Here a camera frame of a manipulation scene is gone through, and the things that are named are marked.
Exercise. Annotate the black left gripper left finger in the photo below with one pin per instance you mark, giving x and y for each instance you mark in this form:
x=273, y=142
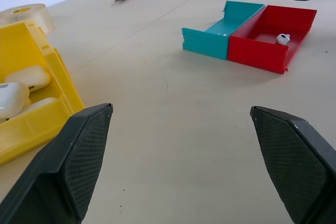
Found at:
x=78, y=161

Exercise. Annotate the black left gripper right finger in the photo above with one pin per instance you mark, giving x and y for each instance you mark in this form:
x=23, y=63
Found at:
x=294, y=161

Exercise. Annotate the yellow plastic bin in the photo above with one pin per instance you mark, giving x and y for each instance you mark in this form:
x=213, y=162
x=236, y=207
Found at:
x=34, y=90

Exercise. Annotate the white earbud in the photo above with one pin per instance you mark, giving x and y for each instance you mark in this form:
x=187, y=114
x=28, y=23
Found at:
x=282, y=39

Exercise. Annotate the red plastic open tray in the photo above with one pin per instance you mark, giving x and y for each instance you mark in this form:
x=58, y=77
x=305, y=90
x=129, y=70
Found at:
x=262, y=51

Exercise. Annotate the teal plastic open tray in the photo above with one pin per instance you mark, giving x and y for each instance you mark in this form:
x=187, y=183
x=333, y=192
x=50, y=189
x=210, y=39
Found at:
x=210, y=37

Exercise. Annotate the clear adhesive tape roll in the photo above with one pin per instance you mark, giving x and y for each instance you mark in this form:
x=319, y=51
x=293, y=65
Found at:
x=31, y=15

